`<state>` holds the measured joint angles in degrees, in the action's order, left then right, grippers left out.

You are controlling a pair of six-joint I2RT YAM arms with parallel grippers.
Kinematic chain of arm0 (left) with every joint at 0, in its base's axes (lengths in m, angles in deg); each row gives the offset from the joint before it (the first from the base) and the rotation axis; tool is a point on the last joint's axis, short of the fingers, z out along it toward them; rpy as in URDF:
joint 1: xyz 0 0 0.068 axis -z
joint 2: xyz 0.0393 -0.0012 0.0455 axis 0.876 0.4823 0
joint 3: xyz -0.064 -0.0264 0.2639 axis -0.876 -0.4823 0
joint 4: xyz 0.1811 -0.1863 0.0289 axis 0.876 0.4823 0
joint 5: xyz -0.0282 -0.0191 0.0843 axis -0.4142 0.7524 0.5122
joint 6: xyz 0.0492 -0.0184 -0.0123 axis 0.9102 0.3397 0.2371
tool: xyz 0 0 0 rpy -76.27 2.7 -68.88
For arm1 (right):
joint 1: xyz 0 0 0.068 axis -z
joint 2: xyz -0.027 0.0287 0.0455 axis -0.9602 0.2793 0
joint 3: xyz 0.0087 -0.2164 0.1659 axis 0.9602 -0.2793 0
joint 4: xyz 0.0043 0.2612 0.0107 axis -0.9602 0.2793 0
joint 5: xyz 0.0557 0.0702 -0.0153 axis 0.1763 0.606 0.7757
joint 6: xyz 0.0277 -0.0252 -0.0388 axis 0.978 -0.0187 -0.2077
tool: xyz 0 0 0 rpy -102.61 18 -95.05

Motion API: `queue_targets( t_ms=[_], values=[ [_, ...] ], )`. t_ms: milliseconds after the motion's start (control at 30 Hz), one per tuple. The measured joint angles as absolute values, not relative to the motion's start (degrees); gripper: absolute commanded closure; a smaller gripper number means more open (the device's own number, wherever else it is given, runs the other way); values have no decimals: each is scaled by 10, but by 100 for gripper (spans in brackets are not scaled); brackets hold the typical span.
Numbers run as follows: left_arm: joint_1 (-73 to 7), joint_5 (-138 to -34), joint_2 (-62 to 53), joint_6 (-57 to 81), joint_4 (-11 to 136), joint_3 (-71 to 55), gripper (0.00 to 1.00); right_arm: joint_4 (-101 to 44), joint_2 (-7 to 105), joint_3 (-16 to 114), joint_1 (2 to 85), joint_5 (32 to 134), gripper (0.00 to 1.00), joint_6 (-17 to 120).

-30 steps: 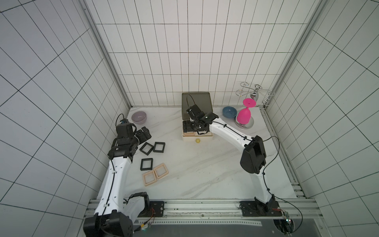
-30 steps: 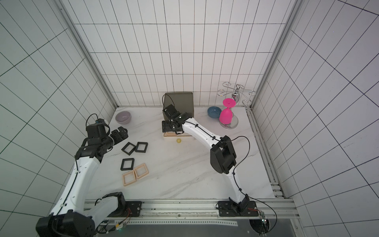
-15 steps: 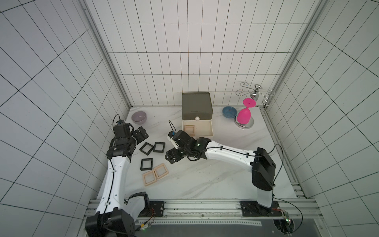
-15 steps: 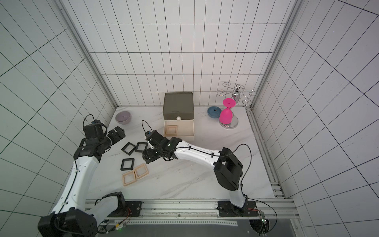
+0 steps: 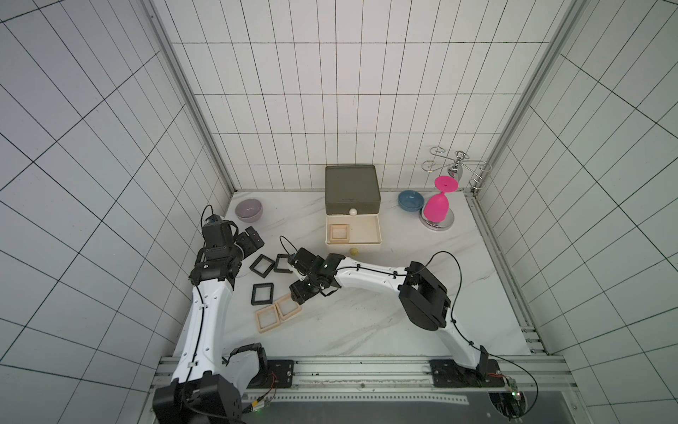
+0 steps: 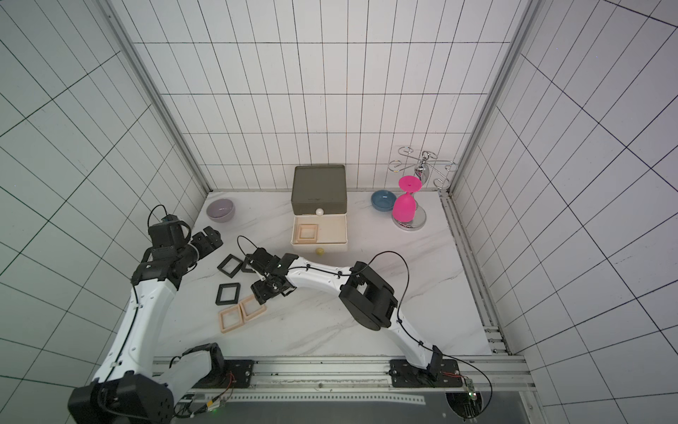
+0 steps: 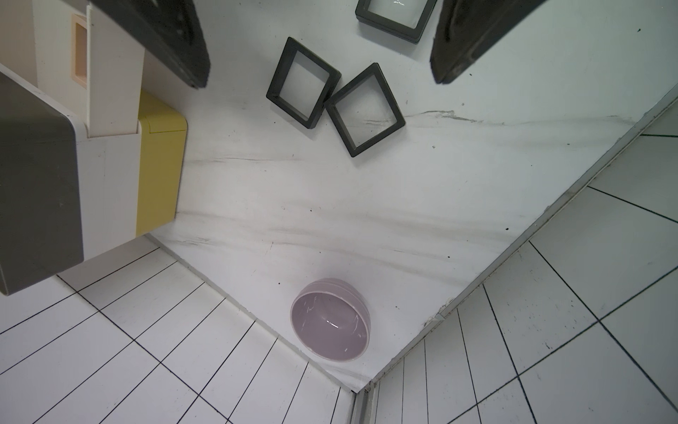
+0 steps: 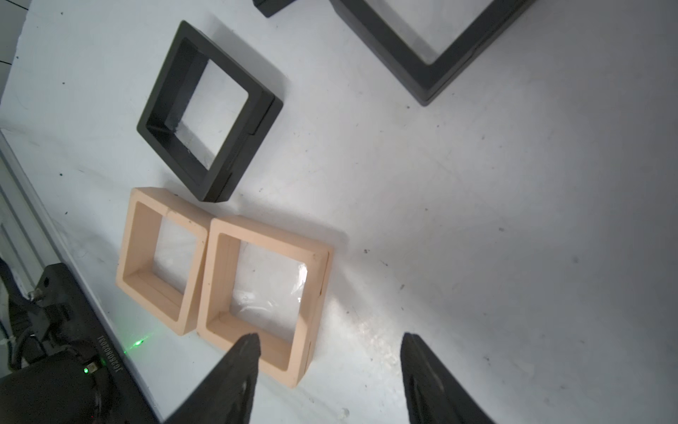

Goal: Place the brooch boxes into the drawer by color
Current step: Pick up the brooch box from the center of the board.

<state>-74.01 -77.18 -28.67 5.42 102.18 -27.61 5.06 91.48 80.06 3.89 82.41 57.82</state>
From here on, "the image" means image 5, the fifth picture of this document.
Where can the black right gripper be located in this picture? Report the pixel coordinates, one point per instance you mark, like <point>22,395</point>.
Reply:
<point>304,286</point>

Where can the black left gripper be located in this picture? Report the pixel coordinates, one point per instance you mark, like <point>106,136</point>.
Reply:
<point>249,246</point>

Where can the beige brooch box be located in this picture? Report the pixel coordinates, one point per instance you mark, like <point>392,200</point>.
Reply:
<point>287,307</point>
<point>339,234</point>
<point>267,319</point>

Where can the olive three-drawer cabinet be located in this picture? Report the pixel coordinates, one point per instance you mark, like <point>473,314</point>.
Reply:
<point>352,196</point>

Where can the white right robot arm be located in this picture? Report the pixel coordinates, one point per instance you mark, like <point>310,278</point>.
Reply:
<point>422,295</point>

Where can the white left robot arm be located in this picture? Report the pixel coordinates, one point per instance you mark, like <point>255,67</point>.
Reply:
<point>207,386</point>

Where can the black brooch box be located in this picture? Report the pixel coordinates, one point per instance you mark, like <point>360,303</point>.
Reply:
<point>262,294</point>
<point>282,265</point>
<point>262,266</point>

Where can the purple ceramic bowl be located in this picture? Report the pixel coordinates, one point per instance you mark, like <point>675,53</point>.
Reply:
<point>249,210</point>

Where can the blue ceramic bowl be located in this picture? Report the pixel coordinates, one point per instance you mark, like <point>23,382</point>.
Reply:
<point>410,201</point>

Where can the pink plastic goblet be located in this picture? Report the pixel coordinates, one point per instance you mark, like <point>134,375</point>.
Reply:
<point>436,208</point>

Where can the chrome glass rack stand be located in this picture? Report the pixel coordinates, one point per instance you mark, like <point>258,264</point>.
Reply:
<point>454,166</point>

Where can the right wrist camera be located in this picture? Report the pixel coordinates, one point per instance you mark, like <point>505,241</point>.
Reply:
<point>302,261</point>

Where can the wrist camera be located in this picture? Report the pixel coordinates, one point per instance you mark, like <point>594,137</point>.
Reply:
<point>218,232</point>
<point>302,261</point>

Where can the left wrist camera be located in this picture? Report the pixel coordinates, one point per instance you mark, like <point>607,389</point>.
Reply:
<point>218,232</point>

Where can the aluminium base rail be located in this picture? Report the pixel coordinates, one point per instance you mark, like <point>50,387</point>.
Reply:
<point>404,379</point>

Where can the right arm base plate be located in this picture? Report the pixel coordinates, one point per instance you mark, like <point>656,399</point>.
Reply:
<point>448,374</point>

